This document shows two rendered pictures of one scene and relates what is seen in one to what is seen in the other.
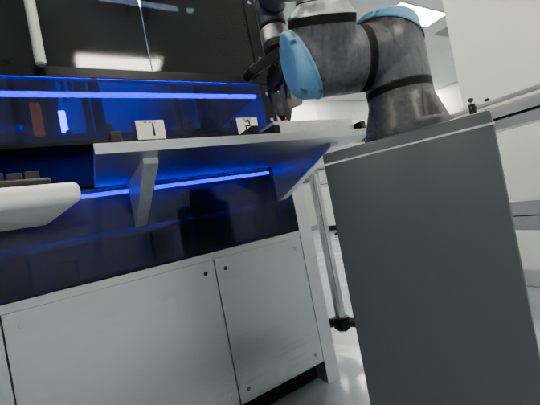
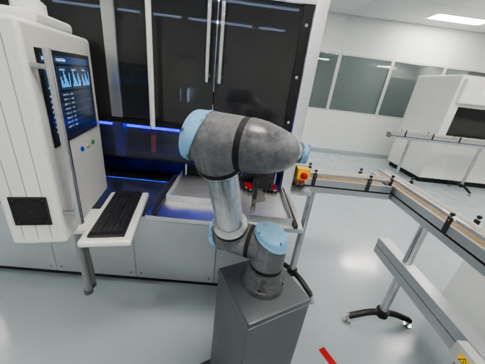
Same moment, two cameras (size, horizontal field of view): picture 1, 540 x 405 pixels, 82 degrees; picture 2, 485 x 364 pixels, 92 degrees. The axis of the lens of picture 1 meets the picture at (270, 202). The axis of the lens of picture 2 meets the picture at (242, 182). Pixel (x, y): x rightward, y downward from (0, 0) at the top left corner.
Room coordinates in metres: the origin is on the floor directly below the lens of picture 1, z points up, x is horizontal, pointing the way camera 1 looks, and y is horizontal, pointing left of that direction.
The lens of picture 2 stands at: (-0.04, -0.47, 1.46)
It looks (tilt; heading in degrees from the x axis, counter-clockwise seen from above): 23 degrees down; 27
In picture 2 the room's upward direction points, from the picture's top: 7 degrees clockwise
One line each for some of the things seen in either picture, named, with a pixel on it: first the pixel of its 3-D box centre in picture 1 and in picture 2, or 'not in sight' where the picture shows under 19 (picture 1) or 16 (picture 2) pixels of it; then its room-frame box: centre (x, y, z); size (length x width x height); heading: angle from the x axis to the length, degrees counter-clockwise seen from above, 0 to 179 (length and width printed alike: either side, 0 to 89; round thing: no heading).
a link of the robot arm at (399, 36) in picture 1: (387, 54); (267, 245); (0.59, -0.27, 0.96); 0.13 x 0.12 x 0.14; 99
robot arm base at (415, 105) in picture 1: (402, 114); (264, 272); (0.59, -0.28, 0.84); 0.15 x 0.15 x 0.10
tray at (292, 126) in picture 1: (283, 143); (260, 201); (0.96, -0.07, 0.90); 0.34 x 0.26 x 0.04; 29
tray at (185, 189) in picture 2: not in sight; (198, 185); (0.89, 0.28, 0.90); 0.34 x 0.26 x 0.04; 30
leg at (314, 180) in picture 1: (328, 250); (301, 235); (1.48, -0.23, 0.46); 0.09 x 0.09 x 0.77; 30
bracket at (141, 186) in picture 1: (145, 198); not in sight; (0.78, 0.31, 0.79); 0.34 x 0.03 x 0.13; 30
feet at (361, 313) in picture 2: not in sight; (379, 316); (1.48, -0.88, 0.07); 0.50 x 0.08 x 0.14; 120
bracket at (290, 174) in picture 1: (304, 175); not in sight; (1.03, -0.13, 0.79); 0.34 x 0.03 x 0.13; 30
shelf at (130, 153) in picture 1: (229, 160); (228, 198); (0.92, 0.10, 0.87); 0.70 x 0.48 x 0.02; 120
